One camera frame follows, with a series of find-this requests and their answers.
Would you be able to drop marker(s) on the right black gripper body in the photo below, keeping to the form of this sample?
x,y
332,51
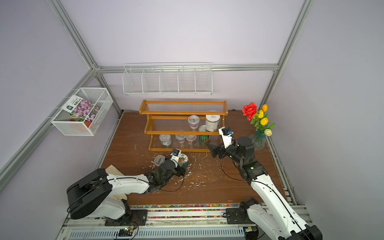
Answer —
x,y
224,152

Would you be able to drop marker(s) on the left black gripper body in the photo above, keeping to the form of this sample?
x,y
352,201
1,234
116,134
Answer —
x,y
179,171

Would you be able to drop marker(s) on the strawberry lid seed jar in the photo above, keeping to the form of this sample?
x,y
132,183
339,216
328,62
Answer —
x,y
183,160

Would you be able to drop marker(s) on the clear jar red label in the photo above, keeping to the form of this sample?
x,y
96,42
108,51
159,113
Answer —
x,y
160,159

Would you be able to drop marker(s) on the clear jar silver lid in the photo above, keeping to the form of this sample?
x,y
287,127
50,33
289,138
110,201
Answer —
x,y
165,140

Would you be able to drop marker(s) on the clear jar purple label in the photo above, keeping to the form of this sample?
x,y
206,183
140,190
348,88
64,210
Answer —
x,y
193,121

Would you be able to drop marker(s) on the wooden two-tier shelf rack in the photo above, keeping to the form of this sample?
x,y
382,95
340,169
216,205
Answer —
x,y
171,118

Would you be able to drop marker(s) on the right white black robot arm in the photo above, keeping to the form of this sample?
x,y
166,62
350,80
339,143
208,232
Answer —
x,y
284,223

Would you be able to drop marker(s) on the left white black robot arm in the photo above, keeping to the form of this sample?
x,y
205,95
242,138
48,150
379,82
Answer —
x,y
93,195

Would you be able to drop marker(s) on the watermelon print jar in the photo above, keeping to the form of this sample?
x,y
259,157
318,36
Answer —
x,y
203,139

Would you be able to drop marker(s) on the small clear jar red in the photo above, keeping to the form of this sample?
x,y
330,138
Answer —
x,y
191,139

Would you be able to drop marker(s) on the small clear jar purple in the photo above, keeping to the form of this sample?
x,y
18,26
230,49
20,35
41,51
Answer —
x,y
180,138

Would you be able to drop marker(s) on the purple flower seed packet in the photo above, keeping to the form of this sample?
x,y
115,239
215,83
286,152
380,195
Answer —
x,y
81,109

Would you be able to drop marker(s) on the glass vase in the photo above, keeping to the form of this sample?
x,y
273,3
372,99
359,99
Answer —
x,y
258,140

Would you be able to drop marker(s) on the yellow tulips bunch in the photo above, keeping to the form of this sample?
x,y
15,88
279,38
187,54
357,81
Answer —
x,y
261,122

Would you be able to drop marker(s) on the red rose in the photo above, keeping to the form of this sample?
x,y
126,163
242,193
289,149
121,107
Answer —
x,y
249,111

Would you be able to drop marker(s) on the cream work glove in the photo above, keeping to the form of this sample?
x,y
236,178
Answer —
x,y
114,171

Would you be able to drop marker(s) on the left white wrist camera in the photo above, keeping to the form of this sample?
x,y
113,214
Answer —
x,y
175,155

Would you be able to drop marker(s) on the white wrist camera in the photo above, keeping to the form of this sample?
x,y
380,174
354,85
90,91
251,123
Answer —
x,y
226,135
175,155

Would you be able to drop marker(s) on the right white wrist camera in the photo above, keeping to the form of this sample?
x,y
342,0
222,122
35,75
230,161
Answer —
x,y
226,135

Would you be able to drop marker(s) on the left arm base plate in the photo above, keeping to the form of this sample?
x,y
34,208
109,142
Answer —
x,y
132,218

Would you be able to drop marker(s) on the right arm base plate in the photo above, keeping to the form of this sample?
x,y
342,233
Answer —
x,y
236,216

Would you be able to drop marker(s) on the white wire wall shelf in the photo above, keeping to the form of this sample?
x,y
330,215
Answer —
x,y
168,79

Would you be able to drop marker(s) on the white wire basket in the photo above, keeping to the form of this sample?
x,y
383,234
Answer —
x,y
69,127

